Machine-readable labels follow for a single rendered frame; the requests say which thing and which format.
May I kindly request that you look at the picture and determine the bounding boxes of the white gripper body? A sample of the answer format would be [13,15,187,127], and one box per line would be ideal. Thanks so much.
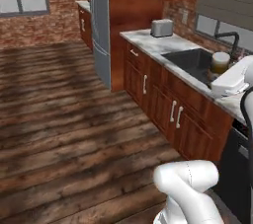
[210,70,251,100]

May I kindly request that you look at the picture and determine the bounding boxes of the tall wooden cabinet panel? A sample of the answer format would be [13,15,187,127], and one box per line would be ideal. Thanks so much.
[108,0,166,93]

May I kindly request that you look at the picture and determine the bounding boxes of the distant wooden base cabinet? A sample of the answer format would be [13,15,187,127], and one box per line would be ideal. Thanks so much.
[75,0,94,52]

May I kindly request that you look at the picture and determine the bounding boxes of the amber jar with white lid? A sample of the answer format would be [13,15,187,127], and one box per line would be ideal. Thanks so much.
[211,51,231,76]

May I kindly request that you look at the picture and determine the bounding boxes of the dark sink basin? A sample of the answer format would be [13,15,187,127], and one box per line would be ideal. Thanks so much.
[160,47,219,87]

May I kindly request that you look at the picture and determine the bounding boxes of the wooden panel below sink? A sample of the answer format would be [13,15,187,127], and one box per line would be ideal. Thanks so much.
[163,68,213,115]

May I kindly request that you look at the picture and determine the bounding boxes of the black tap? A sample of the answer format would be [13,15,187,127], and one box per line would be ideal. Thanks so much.
[214,31,241,60]

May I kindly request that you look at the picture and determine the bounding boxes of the wide window with grey blind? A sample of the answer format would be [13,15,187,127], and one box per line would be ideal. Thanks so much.
[195,0,253,54]

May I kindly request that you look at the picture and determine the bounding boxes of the black dishwasher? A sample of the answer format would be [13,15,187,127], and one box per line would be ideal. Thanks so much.
[211,118,253,224]

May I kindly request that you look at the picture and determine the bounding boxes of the silver toaster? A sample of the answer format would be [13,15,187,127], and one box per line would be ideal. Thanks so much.
[150,18,175,38]

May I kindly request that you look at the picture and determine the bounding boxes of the wooden drawer front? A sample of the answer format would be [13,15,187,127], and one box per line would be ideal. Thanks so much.
[126,41,150,72]

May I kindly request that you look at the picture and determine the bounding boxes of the narrow wooden cupboard door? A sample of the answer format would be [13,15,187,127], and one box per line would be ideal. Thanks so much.
[124,59,148,108]

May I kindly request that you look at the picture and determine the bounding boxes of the grey steel fridge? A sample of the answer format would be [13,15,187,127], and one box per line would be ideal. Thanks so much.
[86,0,112,90]

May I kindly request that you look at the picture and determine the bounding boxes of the white cupboard handle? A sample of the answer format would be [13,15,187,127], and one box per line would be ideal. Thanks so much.
[141,74,148,96]
[169,100,178,123]
[175,106,185,130]

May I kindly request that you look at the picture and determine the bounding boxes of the grey wall socket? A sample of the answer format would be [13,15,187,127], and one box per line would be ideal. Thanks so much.
[181,9,189,26]

